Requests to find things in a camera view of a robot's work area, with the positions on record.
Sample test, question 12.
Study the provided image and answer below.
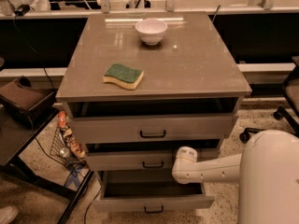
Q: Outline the black office chair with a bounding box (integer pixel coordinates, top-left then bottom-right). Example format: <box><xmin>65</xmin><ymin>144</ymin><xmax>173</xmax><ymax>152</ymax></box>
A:
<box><xmin>238</xmin><ymin>55</ymin><xmax>299</xmax><ymax>144</ymax></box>

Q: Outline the grey bottom drawer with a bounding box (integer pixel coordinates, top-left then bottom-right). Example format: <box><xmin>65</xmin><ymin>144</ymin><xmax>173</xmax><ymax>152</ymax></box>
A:
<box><xmin>93</xmin><ymin>169</ymin><xmax>214</xmax><ymax>214</ymax></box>

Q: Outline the green yellow sponge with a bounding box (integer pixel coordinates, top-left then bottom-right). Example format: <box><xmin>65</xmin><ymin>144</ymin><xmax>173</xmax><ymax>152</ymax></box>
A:
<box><xmin>103</xmin><ymin>63</ymin><xmax>144</xmax><ymax>90</ymax></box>

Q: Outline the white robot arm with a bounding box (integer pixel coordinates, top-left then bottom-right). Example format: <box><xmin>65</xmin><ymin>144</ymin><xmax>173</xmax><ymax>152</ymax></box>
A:
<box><xmin>172</xmin><ymin>130</ymin><xmax>299</xmax><ymax>224</ymax></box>

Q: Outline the grey middle drawer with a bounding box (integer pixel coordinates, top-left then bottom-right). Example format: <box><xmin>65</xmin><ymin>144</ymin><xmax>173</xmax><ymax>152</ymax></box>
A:
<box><xmin>85</xmin><ymin>148</ymin><xmax>221</xmax><ymax>172</ymax></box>

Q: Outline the grey drawer cabinet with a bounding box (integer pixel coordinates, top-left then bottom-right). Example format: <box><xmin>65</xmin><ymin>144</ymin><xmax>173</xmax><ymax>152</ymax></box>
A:
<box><xmin>55</xmin><ymin>11</ymin><xmax>252</xmax><ymax>173</ymax></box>

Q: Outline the grey drawer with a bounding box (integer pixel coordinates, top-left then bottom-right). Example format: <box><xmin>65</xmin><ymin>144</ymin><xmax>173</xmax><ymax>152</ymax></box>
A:
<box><xmin>69</xmin><ymin>114</ymin><xmax>237</xmax><ymax>144</ymax></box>
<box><xmin>85</xmin><ymin>148</ymin><xmax>221</xmax><ymax>172</ymax></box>
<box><xmin>93</xmin><ymin>169</ymin><xmax>214</xmax><ymax>214</ymax></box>

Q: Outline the black floor cable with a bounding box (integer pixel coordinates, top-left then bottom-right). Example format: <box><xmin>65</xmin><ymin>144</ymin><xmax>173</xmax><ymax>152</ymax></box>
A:
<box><xmin>82</xmin><ymin>188</ymin><xmax>103</xmax><ymax>224</ymax></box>

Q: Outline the white ceramic bowl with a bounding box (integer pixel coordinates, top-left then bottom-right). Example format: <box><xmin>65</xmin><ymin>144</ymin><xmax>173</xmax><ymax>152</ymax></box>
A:
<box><xmin>135</xmin><ymin>19</ymin><xmax>167</xmax><ymax>46</ymax></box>

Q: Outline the black power adapter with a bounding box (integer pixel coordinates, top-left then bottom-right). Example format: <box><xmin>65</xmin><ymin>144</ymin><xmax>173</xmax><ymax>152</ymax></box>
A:
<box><xmin>14</xmin><ymin>5</ymin><xmax>30</xmax><ymax>16</ymax></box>

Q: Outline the white shoe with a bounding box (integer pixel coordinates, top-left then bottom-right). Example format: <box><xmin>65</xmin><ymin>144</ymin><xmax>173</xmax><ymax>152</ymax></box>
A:
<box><xmin>0</xmin><ymin>205</ymin><xmax>18</xmax><ymax>224</ymax></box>

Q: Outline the dark brown box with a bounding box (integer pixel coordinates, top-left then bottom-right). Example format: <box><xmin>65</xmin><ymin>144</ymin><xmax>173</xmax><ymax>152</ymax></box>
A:
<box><xmin>0</xmin><ymin>77</ymin><xmax>55</xmax><ymax>129</ymax></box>

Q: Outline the wire basket with snacks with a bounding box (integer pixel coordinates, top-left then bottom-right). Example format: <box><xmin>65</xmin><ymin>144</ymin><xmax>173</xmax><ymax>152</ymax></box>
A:
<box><xmin>50</xmin><ymin>111</ymin><xmax>86</xmax><ymax>168</ymax></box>

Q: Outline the grey top drawer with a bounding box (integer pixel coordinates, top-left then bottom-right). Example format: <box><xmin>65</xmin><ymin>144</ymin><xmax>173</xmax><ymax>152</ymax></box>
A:
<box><xmin>69</xmin><ymin>114</ymin><xmax>237</xmax><ymax>144</ymax></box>

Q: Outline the black side table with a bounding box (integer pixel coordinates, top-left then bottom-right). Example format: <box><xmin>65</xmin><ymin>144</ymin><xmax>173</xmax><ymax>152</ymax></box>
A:
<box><xmin>0</xmin><ymin>107</ymin><xmax>93</xmax><ymax>224</ymax></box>

